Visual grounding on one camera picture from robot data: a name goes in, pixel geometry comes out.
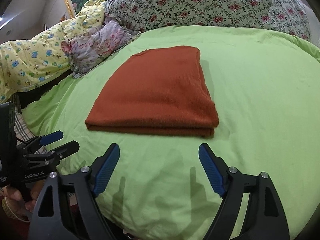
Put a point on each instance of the light green bed sheet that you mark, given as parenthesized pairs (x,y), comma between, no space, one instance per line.
(265,86)

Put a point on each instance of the red floral white quilt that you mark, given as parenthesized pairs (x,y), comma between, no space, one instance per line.
(287,16)

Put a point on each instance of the yellow floral quilt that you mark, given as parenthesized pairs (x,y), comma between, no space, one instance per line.
(29,64)

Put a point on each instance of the pink purple floral cloth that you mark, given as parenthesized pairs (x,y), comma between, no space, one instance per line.
(88,50)

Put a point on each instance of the person's left hand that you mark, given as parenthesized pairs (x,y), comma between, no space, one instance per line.
(15,205)

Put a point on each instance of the orange knit sweater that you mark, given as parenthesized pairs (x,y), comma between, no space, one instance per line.
(157,91)

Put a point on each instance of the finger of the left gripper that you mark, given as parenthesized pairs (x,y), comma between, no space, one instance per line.
(63,151)
(51,138)

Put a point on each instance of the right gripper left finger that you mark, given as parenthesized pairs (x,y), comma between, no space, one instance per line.
(67,208)

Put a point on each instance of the plaid checkered cloth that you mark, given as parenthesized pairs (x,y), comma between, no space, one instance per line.
(22,131)

